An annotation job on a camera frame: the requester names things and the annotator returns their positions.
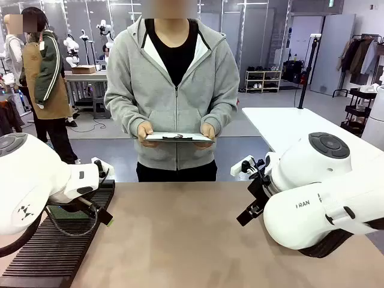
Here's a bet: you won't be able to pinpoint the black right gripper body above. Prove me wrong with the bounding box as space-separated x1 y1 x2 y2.
246 175 273 211

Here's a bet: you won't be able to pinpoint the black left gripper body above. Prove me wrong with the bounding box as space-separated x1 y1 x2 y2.
47 194 92 211

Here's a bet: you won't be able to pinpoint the white clipboard with black clip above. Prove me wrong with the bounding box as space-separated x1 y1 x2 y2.
144 133 214 143

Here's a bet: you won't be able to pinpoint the person's left forearm grey sleeve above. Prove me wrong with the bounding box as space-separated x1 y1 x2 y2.
206 97 241 139

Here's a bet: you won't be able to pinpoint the person's right forearm grey sleeve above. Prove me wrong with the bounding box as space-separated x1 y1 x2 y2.
103 95 145 136

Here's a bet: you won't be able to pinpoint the black slotted PCB rack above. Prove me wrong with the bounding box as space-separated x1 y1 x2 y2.
0 179 116 288

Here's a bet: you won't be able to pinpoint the person's left hand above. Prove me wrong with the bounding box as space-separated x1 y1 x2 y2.
193 122 217 151

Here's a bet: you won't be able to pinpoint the person's right hand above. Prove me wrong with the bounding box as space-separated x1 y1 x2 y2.
137 122 158 148

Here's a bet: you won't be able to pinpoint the white side table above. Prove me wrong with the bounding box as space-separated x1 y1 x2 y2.
241 106 382 157

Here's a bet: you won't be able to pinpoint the grey step stool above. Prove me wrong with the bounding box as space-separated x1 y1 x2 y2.
92 95 112 120

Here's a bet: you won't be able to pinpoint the wooden shoe rack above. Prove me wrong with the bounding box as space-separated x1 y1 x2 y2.
244 70 283 94

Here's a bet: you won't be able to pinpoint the bystander in green brown coat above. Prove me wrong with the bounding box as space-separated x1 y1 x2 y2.
18 6 82 165

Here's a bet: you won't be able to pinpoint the black equipment cases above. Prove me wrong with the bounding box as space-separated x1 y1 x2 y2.
283 59 304 84

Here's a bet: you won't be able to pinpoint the grey background workbench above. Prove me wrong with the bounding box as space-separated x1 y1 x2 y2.
64 70 109 104

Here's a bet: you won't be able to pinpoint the black utility cart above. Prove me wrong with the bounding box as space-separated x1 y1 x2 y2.
340 87 378 136

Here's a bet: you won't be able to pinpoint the person torso in grey hoodie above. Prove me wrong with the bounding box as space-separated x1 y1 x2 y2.
103 15 241 183

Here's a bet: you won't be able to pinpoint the cardboard box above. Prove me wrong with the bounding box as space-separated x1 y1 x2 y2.
71 65 97 75

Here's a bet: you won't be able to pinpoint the white cylinder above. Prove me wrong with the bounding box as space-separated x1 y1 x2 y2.
361 85 384 143

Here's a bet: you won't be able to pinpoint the black tripod with white head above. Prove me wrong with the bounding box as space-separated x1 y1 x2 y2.
79 28 97 66

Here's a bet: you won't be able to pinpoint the coat rack with coats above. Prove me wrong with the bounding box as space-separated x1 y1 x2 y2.
332 34 384 97

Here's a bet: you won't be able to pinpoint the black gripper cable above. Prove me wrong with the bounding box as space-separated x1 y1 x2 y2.
44 203 100 238

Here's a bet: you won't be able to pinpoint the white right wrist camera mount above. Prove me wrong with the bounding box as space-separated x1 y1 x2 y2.
230 155 256 178

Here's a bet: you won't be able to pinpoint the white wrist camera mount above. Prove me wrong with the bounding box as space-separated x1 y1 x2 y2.
91 157 115 179
230 155 256 178

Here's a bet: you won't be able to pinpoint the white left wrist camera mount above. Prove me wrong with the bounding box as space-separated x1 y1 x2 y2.
91 157 115 179

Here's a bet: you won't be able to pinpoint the black camera pole stand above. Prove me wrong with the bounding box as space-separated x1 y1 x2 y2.
297 33 322 110

